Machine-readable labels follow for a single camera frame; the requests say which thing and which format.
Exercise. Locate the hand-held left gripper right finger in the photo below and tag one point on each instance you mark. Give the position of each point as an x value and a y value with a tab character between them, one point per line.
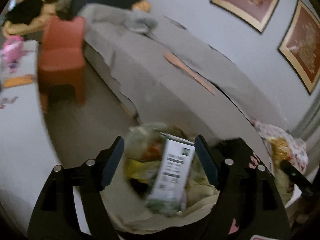
208	160

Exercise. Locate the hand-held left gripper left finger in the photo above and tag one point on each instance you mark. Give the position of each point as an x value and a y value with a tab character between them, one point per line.
113	162

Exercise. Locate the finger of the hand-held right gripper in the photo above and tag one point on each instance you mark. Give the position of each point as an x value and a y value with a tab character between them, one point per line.
297	180

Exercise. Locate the white and green carton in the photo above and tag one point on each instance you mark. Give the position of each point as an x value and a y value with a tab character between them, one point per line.
172	170

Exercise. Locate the orange snack bag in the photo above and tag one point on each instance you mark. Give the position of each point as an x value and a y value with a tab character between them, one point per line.
153	151

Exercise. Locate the trash bin with yellow bag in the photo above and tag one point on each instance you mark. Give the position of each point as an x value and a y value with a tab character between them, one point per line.
140	220

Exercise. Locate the pink floral blanket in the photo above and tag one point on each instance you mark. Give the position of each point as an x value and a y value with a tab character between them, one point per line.
297	152

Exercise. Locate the black and pink tablecloth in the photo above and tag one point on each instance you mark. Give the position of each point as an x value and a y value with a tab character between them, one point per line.
246	150

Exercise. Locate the grey covered sofa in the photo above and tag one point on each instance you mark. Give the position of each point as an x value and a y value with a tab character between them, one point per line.
155	85

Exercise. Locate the white low table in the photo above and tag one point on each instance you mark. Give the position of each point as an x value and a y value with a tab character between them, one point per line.
20	135

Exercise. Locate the orange child chair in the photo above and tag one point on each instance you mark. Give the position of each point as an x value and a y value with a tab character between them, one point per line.
62	50

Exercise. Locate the small orange tool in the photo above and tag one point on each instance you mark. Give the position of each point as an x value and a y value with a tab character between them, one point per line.
17	81

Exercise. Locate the wide red framed painting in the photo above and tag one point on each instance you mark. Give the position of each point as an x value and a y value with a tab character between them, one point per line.
305	45

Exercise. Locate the pink toy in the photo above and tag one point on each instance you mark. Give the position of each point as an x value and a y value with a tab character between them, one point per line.
12	52

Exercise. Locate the yellow plush toy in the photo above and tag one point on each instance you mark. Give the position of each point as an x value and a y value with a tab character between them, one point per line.
142	6

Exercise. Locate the red framed calligraphy painting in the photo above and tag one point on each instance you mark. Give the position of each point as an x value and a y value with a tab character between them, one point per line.
250	0

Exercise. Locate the yellow beanbag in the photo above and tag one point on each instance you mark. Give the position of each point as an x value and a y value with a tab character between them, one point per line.
15	28

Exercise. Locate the black clothing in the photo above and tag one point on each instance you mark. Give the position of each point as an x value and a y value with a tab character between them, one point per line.
25	10

